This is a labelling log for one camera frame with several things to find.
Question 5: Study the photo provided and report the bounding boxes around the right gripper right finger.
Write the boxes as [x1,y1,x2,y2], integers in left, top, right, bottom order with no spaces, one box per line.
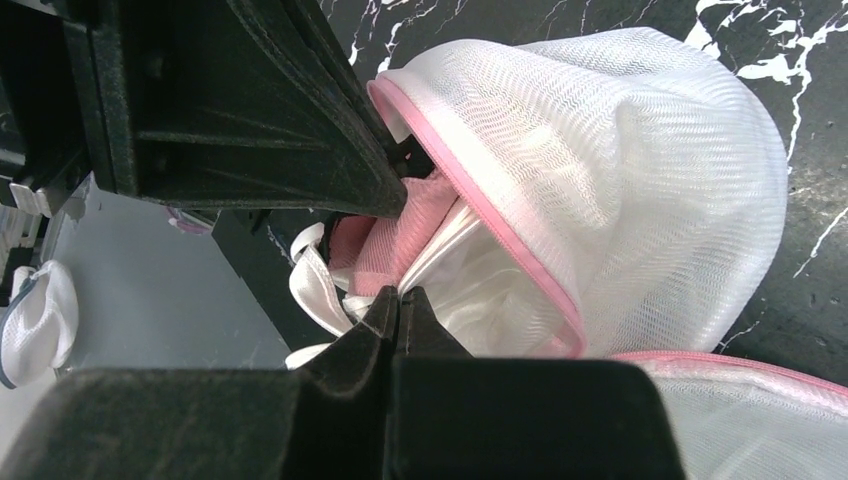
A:
[390,287,684,479]

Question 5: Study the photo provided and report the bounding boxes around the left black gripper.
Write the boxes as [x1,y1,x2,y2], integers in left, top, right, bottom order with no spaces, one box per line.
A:
[1,1,140,218]

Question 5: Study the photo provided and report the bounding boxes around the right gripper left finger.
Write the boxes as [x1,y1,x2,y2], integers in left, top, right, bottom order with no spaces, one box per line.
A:
[1,287,399,479]

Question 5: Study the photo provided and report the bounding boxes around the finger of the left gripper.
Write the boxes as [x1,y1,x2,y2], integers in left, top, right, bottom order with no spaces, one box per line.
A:
[90,1,407,218]

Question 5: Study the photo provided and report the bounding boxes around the white satin bra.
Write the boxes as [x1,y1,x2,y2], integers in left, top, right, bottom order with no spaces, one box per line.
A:
[289,199,572,358]

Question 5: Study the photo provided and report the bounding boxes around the dusty pink bra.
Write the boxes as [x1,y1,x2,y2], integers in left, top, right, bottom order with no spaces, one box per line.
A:
[329,170,458,296]

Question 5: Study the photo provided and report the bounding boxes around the white mesh laundry bag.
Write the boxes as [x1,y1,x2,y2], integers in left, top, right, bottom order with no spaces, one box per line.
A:
[368,28,847,479]

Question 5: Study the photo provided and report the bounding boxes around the white mesh bag on floor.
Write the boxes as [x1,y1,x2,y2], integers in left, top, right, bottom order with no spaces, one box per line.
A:
[1,260,80,390]

